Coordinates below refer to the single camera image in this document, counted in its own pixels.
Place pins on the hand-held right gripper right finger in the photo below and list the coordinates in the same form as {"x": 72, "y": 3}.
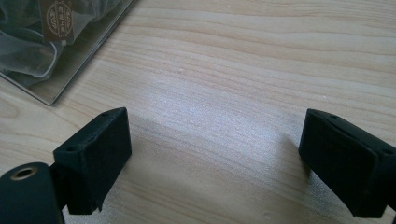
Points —
{"x": 348, "y": 165}

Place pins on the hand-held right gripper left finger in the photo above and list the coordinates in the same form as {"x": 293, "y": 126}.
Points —
{"x": 96, "y": 161}

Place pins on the clear plastic packaged item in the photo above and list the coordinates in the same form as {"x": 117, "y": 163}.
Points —
{"x": 67, "y": 59}

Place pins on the grey mesh bag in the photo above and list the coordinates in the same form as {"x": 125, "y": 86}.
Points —
{"x": 28, "y": 34}

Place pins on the brown tag with gold print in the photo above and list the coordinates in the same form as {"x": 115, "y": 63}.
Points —
{"x": 57, "y": 20}

